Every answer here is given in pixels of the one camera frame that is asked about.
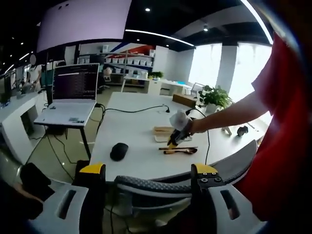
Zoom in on brown cardboard box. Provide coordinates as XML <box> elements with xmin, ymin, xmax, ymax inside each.
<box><xmin>172</xmin><ymin>93</ymin><xmax>197</xmax><ymax>108</ymax></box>

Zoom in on person in red shirt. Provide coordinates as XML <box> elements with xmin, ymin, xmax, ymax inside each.
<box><xmin>234</xmin><ymin>31</ymin><xmax>308</xmax><ymax>220</ymax></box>

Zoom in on white counter desk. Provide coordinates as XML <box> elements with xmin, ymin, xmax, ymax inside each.
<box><xmin>0</xmin><ymin>92</ymin><xmax>41</xmax><ymax>164</ymax></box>

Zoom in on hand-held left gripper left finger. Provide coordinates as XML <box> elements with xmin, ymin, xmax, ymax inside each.
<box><xmin>28</xmin><ymin>162</ymin><xmax>107</xmax><ymax>234</ymax></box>

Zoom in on grey framed office chair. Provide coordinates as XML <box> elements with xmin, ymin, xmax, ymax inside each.
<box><xmin>191</xmin><ymin>82</ymin><xmax>204</xmax><ymax>95</ymax></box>

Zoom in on beige cutlery case lid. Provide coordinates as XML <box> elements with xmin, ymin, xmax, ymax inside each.
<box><xmin>154</xmin><ymin>134</ymin><xmax>193</xmax><ymax>143</ymax></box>

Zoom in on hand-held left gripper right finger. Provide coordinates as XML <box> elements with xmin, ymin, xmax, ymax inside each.
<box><xmin>191</xmin><ymin>162</ymin><xmax>266</xmax><ymax>234</ymax></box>

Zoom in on metal shelf rack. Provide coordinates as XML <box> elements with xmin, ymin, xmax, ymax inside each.
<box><xmin>78</xmin><ymin>50</ymin><xmax>156</xmax><ymax>74</ymax></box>

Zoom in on wooden spoon utensil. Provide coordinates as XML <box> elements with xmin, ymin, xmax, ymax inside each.
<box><xmin>163</xmin><ymin>148</ymin><xmax>198</xmax><ymax>156</ymax></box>

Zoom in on beige cutlery case base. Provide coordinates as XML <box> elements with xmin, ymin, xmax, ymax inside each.
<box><xmin>153</xmin><ymin>126</ymin><xmax>177</xmax><ymax>135</ymax></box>

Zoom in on large green potted plant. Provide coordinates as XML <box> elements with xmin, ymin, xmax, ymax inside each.
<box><xmin>198</xmin><ymin>84</ymin><xmax>232</xmax><ymax>113</ymax></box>

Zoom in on row of white storage bins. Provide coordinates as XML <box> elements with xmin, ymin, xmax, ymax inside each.
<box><xmin>106</xmin><ymin>57</ymin><xmax>154</xmax><ymax>66</ymax></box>

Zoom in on black cable with plug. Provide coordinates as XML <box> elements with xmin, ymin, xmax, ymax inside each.
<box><xmin>96</xmin><ymin>104</ymin><xmax>171</xmax><ymax>138</ymax></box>

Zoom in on ceiling light strip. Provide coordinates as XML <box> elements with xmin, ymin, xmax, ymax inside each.
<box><xmin>240</xmin><ymin>0</ymin><xmax>273</xmax><ymax>46</ymax></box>
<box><xmin>125</xmin><ymin>29</ymin><xmax>195</xmax><ymax>47</ymax></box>

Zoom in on black computer mouse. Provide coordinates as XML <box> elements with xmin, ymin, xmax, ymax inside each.
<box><xmin>109</xmin><ymin>142</ymin><xmax>129</xmax><ymax>161</ymax></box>

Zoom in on white laptop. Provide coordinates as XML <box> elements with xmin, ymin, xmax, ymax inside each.
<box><xmin>33</xmin><ymin>62</ymin><xmax>100</xmax><ymax>127</ymax></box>

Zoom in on long white desk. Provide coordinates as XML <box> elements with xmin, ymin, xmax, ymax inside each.
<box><xmin>121</xmin><ymin>74</ymin><xmax>193</xmax><ymax>96</ymax></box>

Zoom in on grey mesh office chair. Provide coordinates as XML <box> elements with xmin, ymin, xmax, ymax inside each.
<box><xmin>114</xmin><ymin>139</ymin><xmax>259</xmax><ymax>220</ymax></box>

